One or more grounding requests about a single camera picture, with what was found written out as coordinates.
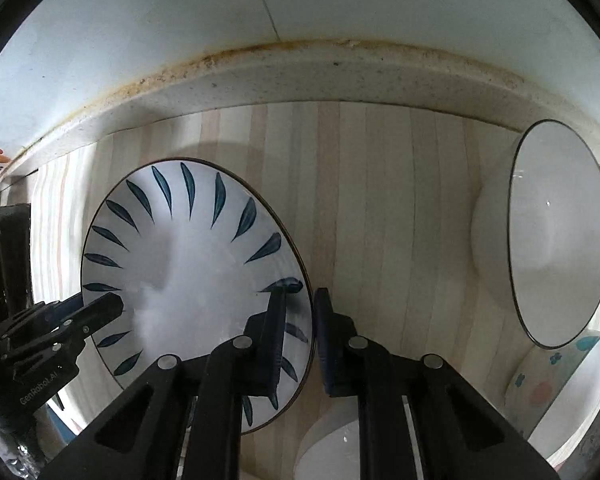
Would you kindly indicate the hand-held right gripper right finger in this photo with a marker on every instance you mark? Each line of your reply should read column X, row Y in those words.
column 324, row 340

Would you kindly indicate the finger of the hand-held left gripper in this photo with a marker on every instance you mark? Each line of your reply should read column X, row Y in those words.
column 62, row 306
column 97, row 312

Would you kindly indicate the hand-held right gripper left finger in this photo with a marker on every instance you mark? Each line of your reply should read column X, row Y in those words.
column 275, row 335

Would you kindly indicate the blue leaf pattern plate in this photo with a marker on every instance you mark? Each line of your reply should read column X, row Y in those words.
column 190, row 280

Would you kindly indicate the black rack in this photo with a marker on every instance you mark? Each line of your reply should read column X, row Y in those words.
column 10, row 255

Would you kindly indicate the small white bowl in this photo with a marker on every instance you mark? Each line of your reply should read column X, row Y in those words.
column 330, row 445

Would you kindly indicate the pastel dotted white bowl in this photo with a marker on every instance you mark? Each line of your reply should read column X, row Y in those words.
column 555, row 395

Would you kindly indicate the white bowl with dark rim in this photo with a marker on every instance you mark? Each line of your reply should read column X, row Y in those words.
column 555, row 240

